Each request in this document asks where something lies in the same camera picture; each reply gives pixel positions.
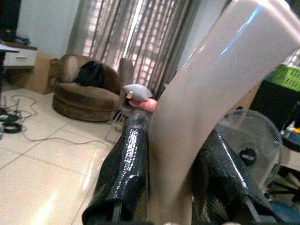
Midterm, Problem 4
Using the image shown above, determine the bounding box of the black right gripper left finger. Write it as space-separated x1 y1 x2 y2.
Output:
82 114 150 225

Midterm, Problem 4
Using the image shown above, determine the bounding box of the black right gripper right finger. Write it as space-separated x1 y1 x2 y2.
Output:
192 129 282 223

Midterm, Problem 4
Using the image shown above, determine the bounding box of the white standing fan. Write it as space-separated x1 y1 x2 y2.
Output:
215 109 284 188

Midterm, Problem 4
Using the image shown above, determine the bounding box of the pink pillow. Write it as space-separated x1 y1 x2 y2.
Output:
133 97 158 113

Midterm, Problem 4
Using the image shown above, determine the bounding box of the brown chair with metal legs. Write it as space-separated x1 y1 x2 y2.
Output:
104 58 155 143

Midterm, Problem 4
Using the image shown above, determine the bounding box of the brown round armchair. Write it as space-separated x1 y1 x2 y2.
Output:
52 54 122 123

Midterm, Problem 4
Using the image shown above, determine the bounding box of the black cabinet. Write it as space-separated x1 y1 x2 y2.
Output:
249 79 300 132

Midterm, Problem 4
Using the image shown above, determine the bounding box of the black bag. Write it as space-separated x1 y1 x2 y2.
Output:
74 60 106 88

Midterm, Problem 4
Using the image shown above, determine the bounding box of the green plastic basket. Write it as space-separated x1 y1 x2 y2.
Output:
267 65 300 92

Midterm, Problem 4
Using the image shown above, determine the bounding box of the striped sheer curtain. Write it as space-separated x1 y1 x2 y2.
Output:
67 0 202 94

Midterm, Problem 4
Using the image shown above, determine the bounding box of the cardboard box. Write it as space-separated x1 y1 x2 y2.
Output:
24 52 57 95

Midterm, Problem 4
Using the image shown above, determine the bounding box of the white tv cabinet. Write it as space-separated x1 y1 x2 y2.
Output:
2 41 38 68

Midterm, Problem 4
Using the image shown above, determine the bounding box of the black television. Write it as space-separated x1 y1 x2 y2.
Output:
0 0 22 42

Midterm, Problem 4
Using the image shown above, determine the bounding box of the grey floor cable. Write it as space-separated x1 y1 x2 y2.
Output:
2 93 118 150

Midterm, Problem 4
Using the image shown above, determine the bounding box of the black cable coil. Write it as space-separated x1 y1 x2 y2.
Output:
3 123 23 134

